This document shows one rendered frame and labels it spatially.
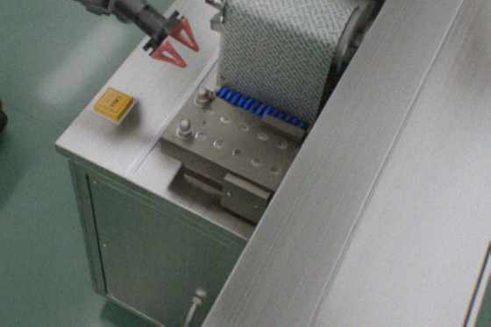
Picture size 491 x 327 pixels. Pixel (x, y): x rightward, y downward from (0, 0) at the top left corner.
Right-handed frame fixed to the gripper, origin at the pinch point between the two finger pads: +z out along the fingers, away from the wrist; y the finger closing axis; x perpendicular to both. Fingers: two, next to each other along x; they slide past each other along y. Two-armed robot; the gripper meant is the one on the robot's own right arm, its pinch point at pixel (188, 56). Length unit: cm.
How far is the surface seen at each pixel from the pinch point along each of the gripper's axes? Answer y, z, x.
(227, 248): 24.7, 35.1, -11.2
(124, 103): 8.9, -3.3, -19.7
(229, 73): -0.2, 8.9, 4.9
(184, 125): 16.9, 8.1, 3.1
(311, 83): -0.2, 21.4, 20.6
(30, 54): -54, -39, -145
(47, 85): -44, -25, -137
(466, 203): 34, 35, 61
